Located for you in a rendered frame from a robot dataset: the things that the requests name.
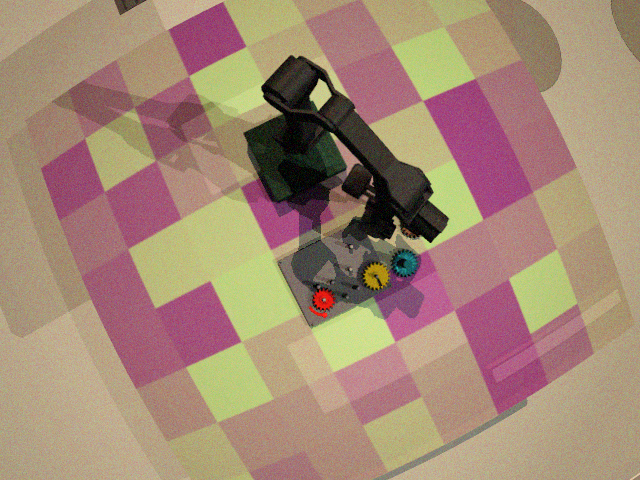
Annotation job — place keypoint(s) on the yellow gear with black stripe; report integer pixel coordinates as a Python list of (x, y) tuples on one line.
[(376, 270)]

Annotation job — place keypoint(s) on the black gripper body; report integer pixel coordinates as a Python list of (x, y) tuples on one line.
[(355, 184)]

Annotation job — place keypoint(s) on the brown gear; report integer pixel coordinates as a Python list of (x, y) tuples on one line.
[(408, 233)]

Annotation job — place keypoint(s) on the red gear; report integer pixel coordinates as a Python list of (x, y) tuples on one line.
[(323, 294)]

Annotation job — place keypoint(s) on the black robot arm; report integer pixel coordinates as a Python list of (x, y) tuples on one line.
[(401, 187)]

